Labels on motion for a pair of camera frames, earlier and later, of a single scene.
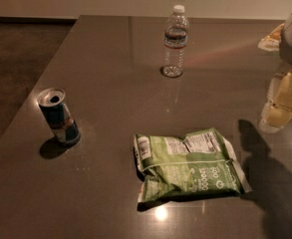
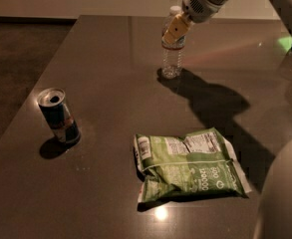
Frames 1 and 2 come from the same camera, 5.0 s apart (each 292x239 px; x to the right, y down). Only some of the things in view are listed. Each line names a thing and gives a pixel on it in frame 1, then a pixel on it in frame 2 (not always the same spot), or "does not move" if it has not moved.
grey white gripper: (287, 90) to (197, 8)
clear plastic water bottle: (175, 38) does not move
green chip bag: (201, 164) does not move
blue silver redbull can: (52, 102) does not move
